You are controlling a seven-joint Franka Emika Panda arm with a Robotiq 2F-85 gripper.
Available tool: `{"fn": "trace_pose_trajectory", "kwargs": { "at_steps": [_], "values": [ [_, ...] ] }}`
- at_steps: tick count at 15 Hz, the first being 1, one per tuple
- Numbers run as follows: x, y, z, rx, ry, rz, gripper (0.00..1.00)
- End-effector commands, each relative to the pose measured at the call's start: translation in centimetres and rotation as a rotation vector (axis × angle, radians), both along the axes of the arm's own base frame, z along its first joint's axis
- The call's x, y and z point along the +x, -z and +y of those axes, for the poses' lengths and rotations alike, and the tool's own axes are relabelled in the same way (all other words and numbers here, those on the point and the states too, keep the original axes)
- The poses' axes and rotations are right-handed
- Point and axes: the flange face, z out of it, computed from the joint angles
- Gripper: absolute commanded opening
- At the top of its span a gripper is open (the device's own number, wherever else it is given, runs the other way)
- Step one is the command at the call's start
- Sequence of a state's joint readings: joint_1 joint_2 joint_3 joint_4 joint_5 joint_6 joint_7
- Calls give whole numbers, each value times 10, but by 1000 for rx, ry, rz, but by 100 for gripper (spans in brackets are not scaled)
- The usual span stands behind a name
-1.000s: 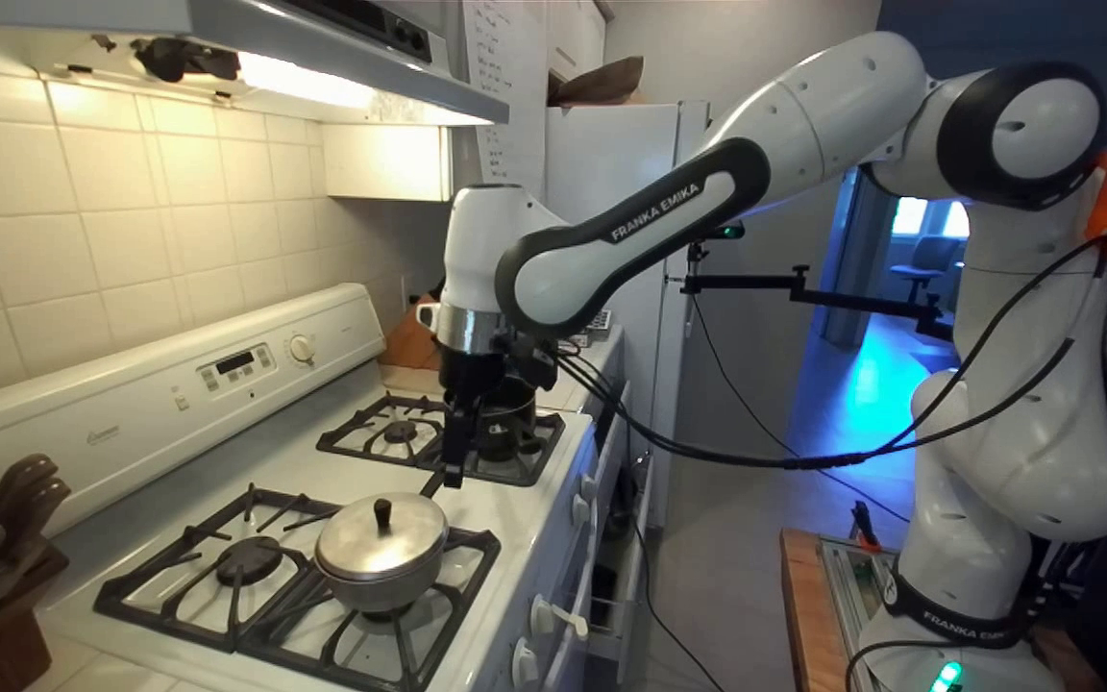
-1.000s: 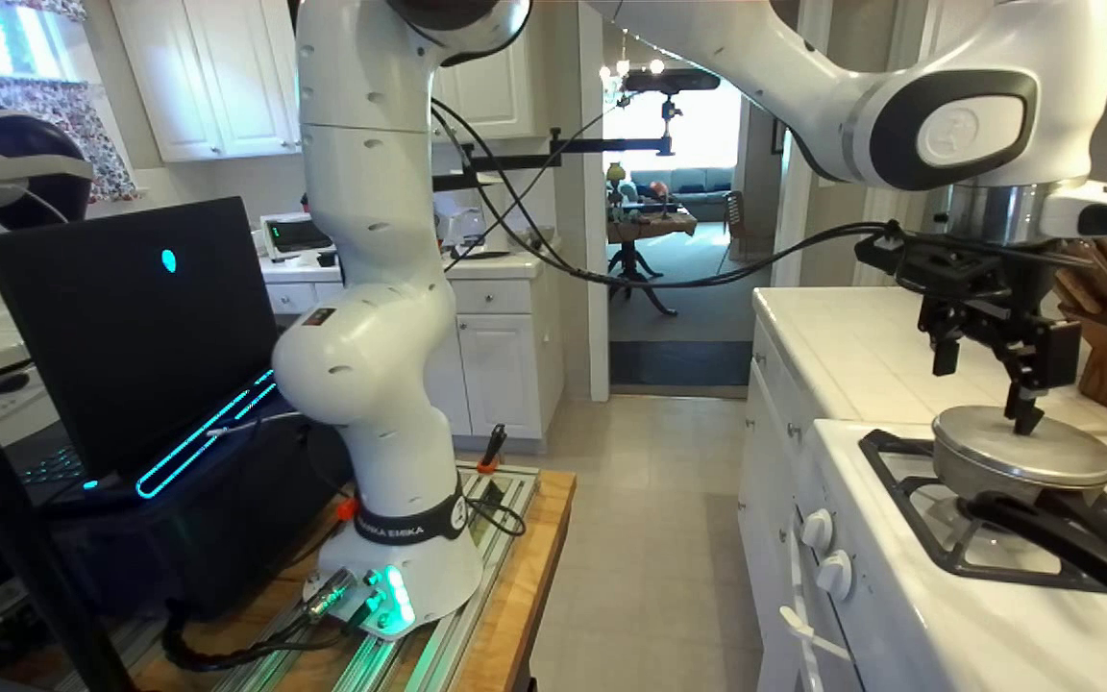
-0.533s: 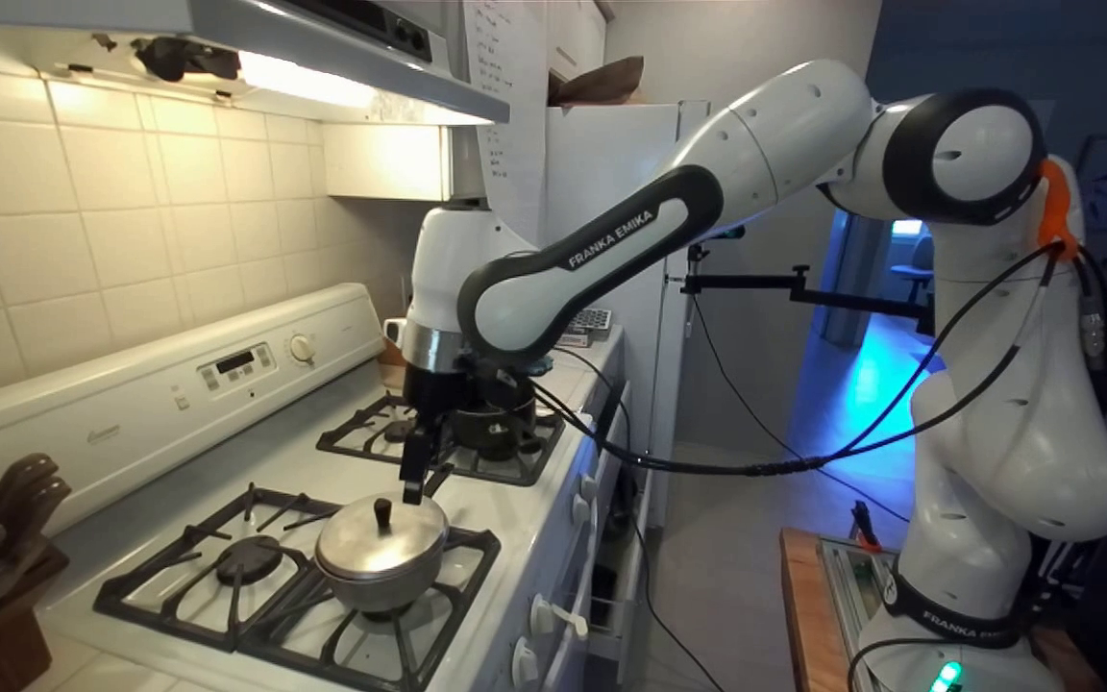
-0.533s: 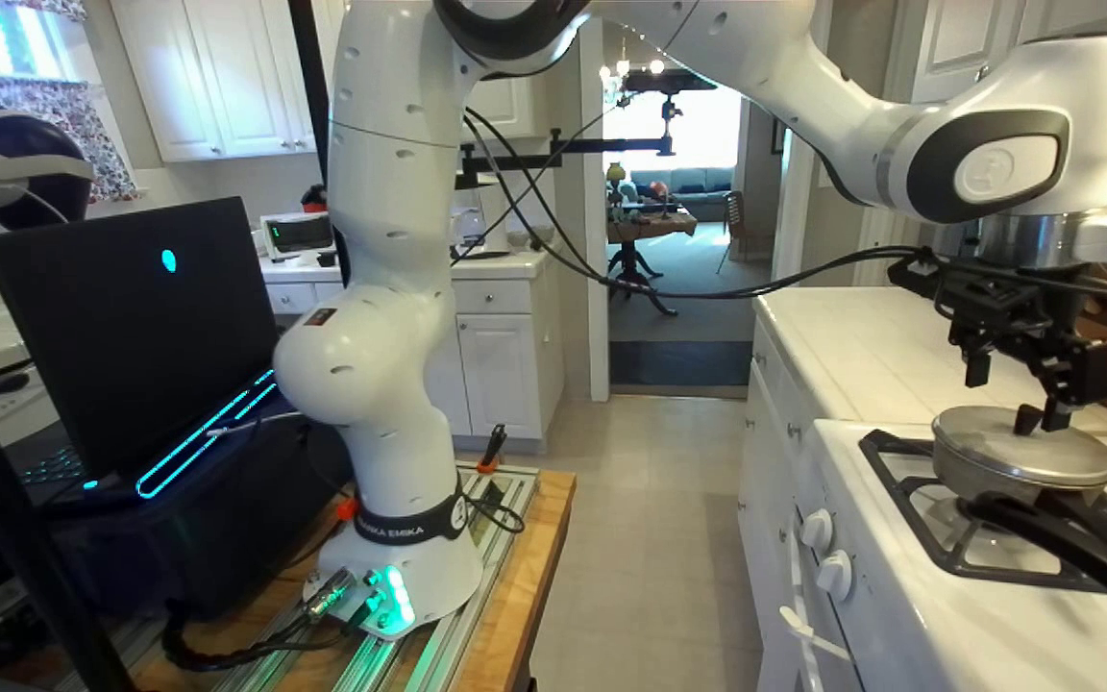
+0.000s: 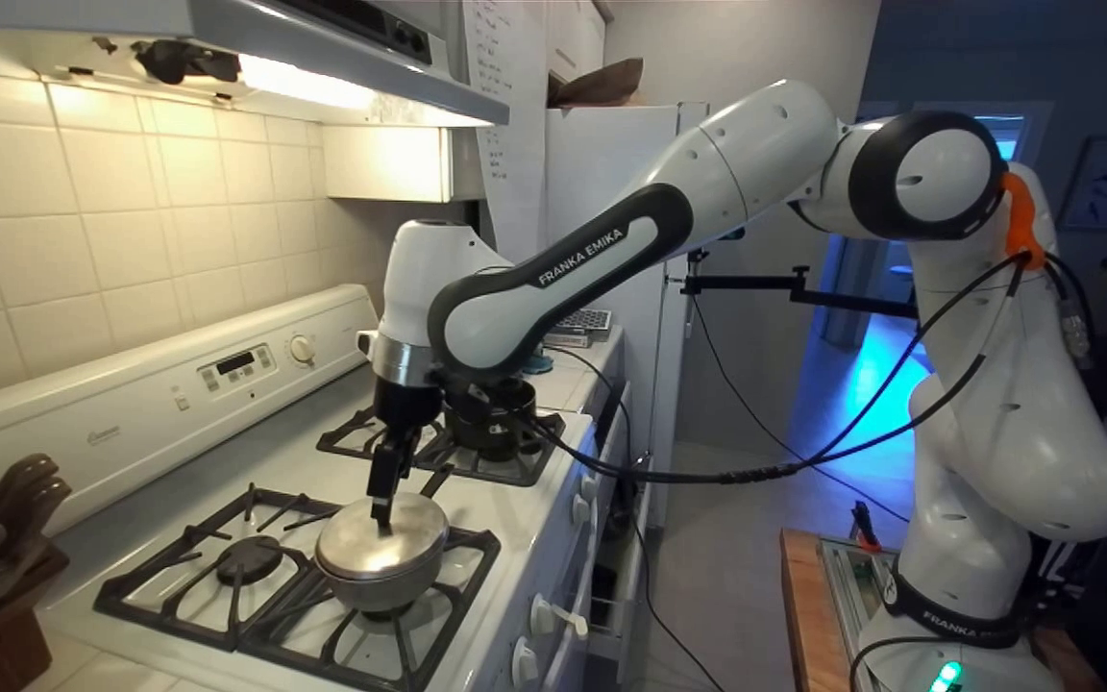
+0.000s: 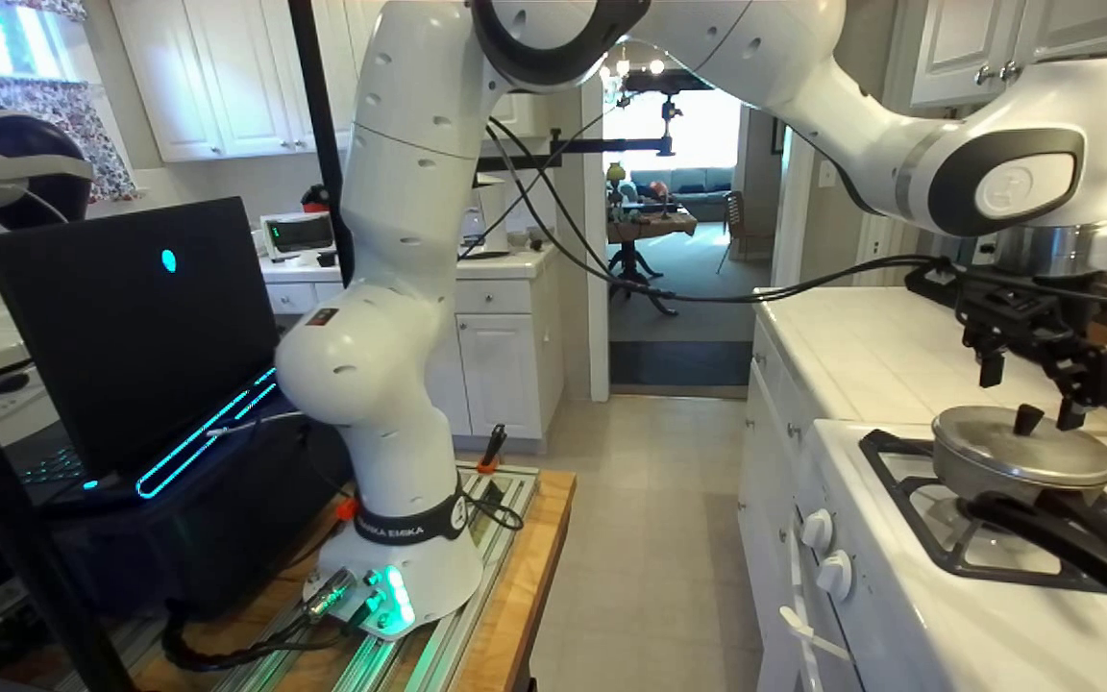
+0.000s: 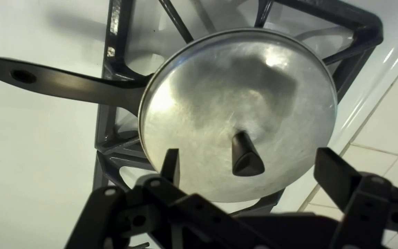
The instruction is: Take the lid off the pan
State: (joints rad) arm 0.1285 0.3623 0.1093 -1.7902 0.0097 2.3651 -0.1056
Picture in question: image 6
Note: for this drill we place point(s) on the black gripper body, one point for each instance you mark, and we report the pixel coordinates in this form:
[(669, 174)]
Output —
[(1027, 311)]

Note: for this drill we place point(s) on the silver pan lid black knob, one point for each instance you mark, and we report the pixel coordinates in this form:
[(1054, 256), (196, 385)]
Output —
[(1002, 446)]

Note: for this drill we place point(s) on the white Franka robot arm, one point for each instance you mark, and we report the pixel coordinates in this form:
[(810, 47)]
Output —
[(406, 256)]

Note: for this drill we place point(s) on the silver metal pan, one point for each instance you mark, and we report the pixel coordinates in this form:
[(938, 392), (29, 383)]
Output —
[(961, 487)]

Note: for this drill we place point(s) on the black burner grate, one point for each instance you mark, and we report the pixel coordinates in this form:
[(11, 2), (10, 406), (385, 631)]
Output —
[(924, 513)]

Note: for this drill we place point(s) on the white stove knob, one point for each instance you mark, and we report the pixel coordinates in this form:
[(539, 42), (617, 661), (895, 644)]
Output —
[(815, 528), (834, 574)]

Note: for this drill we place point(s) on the white gas stove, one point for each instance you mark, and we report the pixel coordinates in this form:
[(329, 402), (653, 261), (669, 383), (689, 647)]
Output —
[(961, 640)]

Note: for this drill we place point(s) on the blue sofa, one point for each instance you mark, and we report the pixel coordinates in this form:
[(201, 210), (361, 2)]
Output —
[(701, 193)]

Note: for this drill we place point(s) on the small dark side table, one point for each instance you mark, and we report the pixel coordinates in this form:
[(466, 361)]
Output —
[(651, 220)]

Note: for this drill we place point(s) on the black boom pole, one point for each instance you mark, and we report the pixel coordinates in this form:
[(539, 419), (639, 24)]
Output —
[(576, 142)]

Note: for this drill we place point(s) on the white base cabinet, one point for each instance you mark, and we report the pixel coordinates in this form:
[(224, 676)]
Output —
[(502, 369)]

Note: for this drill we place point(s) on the wooden table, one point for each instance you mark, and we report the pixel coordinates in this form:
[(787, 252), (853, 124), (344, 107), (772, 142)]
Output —
[(535, 576)]

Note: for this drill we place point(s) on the red black clamp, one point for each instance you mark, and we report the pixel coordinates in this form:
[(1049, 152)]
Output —
[(492, 446)]

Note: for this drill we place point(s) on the metal robot mounting plate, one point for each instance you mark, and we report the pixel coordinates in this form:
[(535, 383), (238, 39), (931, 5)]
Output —
[(452, 640)]

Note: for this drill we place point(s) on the small red object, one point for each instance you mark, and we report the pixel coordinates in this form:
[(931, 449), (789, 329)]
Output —
[(316, 198)]

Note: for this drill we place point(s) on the small black counter appliance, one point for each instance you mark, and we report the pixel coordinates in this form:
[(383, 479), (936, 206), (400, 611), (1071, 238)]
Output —
[(298, 237)]

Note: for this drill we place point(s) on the black vertical stand pole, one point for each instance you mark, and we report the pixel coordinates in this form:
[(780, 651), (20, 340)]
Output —
[(320, 129)]

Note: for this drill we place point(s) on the black laptop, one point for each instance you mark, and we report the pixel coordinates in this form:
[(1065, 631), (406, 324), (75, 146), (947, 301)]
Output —
[(115, 330)]

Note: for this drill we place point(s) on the patterned floral curtain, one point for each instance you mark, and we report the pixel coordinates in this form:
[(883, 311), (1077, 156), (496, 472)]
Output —
[(92, 100)]

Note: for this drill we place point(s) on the dark round helmet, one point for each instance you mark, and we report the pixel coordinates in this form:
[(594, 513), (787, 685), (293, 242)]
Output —
[(29, 138)]

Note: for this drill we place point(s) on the black tripod leg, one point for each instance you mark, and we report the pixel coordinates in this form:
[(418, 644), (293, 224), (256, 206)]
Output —
[(15, 539)]

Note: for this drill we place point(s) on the kitchen window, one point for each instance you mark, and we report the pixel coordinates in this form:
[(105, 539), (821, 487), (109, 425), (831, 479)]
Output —
[(2, 32)]

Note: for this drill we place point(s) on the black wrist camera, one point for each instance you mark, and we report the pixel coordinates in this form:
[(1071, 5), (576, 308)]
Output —
[(931, 274)]

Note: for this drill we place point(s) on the white wall cabinet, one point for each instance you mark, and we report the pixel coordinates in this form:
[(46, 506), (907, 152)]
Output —
[(219, 79), (961, 50)]

